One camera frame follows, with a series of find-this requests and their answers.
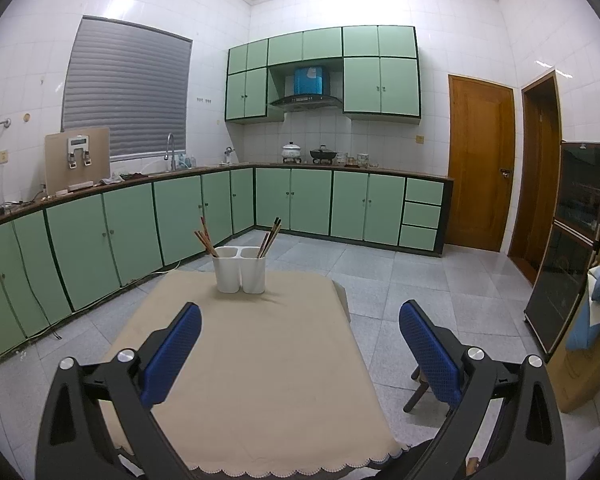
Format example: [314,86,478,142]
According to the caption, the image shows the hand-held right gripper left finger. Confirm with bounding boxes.
[35,302,202,480]

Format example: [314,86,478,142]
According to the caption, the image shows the beige tablecloth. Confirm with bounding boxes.
[97,270,406,473]

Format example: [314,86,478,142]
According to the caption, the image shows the black wok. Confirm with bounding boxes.
[309,145,338,165]

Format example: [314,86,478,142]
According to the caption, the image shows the grey window blind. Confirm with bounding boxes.
[61,16,193,162]

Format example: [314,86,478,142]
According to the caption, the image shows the cardboard box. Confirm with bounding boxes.
[545,305,600,413]

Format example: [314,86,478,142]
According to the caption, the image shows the closed wooden door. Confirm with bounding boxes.
[447,74,517,253]

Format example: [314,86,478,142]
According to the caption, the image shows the green lower kitchen cabinets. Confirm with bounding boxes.
[0,162,453,366]

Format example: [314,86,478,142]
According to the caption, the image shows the red-tipped wooden chopstick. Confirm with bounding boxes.
[200,216,215,257]

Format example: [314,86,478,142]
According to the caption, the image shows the green upper kitchen cabinets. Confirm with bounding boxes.
[225,25,422,123]

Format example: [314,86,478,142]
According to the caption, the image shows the recessed wooden door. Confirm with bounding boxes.
[507,71,563,286]

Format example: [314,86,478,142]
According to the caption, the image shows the brown wooden stool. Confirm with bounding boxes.
[402,365,433,413]

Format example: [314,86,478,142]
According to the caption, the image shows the black chopstick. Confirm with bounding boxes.
[259,217,280,259]
[266,217,282,258]

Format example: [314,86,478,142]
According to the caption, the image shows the white double utensil holder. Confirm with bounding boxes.
[212,246,267,295]

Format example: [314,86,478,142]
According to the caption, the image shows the green kitchen cabinets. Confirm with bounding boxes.
[0,162,453,366]
[225,25,422,123]

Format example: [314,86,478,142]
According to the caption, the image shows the black glass-door cabinet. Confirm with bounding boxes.
[524,141,600,361]

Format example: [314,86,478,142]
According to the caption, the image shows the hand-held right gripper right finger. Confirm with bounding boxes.
[399,300,565,480]

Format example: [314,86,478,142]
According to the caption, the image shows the range hood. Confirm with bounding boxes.
[269,65,344,112]

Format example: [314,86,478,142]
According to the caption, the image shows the blue cloth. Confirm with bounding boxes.
[565,260,600,351]

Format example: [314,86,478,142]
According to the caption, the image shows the white wall-mount device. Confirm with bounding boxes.
[66,136,92,169]

